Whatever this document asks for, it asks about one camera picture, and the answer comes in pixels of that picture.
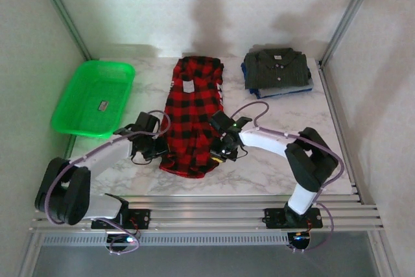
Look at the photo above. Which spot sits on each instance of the blue folded shirt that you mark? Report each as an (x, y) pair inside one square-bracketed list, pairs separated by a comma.
[(259, 92)]

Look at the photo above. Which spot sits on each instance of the right aluminium side rail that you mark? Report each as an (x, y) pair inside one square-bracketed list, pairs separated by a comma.
[(328, 90)]

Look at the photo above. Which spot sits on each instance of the basket label sticker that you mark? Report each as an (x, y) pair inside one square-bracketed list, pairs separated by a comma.
[(103, 106)]

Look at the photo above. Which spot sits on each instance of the dark green striped shirt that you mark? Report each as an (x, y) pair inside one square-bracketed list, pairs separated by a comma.
[(275, 71)]

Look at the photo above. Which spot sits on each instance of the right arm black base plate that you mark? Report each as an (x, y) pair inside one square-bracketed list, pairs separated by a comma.
[(274, 217)]

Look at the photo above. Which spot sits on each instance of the green plastic basket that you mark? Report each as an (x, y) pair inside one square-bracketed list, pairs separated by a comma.
[(90, 102)]

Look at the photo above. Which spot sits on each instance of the left aluminium side rail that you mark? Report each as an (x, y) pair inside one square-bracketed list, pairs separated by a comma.
[(66, 157)]

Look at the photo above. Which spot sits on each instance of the left aluminium frame post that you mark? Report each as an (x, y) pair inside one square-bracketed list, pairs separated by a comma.
[(65, 17)]

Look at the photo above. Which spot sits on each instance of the aluminium mounting rail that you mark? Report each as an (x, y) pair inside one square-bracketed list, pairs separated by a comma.
[(210, 215)]

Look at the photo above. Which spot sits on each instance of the grey folded shirt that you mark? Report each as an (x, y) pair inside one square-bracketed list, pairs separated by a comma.
[(288, 91)]

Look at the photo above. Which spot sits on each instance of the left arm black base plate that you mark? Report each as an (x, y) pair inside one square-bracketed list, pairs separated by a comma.
[(142, 217)]

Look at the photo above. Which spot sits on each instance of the aluminium frame post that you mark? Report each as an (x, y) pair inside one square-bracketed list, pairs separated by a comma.
[(65, 17), (347, 17)]

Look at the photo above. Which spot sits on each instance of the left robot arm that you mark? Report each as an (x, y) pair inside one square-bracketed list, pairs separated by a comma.
[(107, 153)]

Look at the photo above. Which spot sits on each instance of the red black plaid shirt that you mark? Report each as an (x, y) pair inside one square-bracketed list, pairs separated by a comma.
[(194, 121)]

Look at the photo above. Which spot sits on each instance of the right aluminium frame post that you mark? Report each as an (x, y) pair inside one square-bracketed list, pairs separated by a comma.
[(347, 17)]

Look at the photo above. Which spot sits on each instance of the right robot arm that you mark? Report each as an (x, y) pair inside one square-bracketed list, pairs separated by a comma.
[(269, 140)]

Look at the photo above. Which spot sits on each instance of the aluminium side rail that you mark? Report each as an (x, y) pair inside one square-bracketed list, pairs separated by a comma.
[(328, 90), (66, 157)]

